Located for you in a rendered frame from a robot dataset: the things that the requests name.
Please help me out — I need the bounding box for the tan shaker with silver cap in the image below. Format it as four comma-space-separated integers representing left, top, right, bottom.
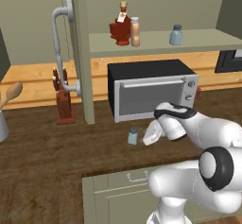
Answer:
130, 16, 142, 48

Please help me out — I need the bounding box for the black framed appliance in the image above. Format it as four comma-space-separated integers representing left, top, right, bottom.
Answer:
214, 48, 242, 75

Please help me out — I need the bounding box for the wooden knife block with knives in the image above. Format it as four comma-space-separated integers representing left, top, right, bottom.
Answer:
52, 67, 77, 126

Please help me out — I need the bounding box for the red-brown condiment bottle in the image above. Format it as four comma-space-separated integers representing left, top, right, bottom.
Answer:
109, 1, 132, 47

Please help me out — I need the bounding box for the silver toaster oven door handle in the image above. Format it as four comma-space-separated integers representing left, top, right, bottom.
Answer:
120, 79, 185, 90

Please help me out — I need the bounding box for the toaster oven glass door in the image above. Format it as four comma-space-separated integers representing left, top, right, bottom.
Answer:
117, 78, 187, 118

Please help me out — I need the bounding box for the grey utensil pot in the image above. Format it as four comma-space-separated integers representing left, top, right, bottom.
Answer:
0, 109, 10, 143

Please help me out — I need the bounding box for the wooden spoon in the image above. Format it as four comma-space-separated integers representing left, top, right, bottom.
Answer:
0, 80, 24, 111

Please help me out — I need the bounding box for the olive drawer front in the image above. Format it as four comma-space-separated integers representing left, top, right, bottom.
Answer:
107, 165, 159, 192

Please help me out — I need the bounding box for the grey cabinet door handle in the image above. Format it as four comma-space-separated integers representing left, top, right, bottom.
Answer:
51, 0, 83, 97

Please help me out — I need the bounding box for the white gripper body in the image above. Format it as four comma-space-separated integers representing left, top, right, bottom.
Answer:
142, 119, 166, 147

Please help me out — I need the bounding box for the olive cabinet shelf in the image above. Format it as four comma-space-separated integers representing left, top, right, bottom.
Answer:
88, 28, 242, 59

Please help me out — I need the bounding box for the blue-grey shaker with grey cap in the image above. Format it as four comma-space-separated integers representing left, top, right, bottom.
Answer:
127, 127, 139, 146
168, 24, 184, 46

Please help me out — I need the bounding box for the grey drawer handle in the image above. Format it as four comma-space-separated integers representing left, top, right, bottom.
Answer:
126, 169, 149, 183

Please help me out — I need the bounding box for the dark cabinet side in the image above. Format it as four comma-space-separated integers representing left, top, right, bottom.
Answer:
0, 28, 12, 84

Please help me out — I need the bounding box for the black and silver toaster oven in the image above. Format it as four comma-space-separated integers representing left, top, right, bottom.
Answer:
107, 59, 200, 124

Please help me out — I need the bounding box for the olive base cabinet door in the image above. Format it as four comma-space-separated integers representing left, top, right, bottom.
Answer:
94, 183, 242, 224

